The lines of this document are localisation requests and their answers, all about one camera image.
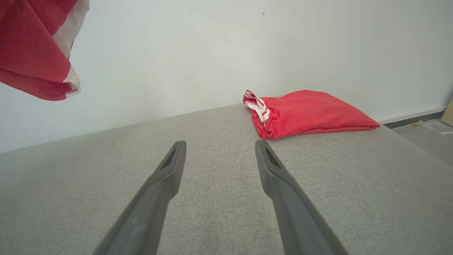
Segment red Bulls shorts white stripe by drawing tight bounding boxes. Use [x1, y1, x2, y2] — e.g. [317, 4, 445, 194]
[0, 0, 90, 101]

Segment red Bulls jersey white sleeves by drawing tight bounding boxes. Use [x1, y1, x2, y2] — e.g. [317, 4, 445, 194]
[243, 89, 381, 140]

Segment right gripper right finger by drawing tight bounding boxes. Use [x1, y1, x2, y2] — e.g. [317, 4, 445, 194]
[255, 139, 349, 255]

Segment beige cardboard board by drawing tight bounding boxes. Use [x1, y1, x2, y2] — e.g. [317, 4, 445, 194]
[440, 102, 453, 128]

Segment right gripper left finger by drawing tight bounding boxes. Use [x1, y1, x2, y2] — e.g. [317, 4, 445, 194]
[93, 141, 187, 255]

